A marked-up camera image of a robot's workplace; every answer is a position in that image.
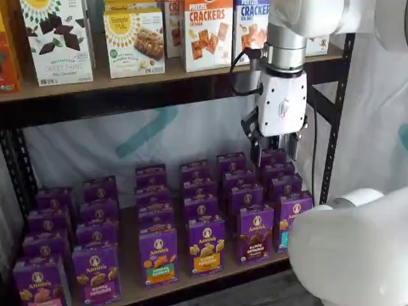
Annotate black metal shelving rack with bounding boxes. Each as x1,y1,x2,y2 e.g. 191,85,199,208
0,31,356,306

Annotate white Sweet Thins box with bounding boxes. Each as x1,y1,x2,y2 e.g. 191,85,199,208
18,0,96,87

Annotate blue pretzel crackers box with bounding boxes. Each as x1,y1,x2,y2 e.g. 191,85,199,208
233,0,270,59

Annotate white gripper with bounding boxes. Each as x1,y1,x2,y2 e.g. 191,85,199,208
240,68,309,169

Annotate purple Annie's box green label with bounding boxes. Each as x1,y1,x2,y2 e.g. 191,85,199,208
138,225,180,289
135,184,171,207
135,163,168,189
138,203,176,230

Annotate wooden shelf board with Annie's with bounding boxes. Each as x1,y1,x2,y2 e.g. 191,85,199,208
62,187,315,306

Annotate Simple Mills almond bar box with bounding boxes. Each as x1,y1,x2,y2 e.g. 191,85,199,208
103,7,166,80
104,0,161,13

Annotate purple Annie's box teal label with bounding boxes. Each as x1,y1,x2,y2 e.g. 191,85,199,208
259,147,288,167
267,173,303,200
276,191,314,254
261,162,296,180

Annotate white plastic sheet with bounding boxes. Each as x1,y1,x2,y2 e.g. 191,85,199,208
0,30,408,306

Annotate orange Simple Mills box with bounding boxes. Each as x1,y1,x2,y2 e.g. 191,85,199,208
0,8,24,94

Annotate orange pretzel crackers cheddar box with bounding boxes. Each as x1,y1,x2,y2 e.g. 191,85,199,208
163,0,186,59
182,0,235,73

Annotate purple Annie's box brown patch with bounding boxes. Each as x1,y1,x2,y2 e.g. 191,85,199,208
236,205,275,266
217,152,251,175
228,182,265,215
222,170,256,189

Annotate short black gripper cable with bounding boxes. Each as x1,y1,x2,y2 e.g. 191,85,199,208
229,47,266,97

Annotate long black hanging cable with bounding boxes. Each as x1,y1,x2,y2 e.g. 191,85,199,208
311,97,321,207

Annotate purple Annie's box pink label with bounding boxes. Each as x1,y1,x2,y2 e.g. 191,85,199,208
22,230,69,259
27,207,69,235
12,254,69,306
35,187,76,212

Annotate wooden shelf board with crackers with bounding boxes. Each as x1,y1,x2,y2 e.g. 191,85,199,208
0,43,344,103

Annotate purple Annie's box yellow label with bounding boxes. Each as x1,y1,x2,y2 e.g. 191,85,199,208
178,160,214,183
181,178,218,197
187,214,226,278
182,192,219,221

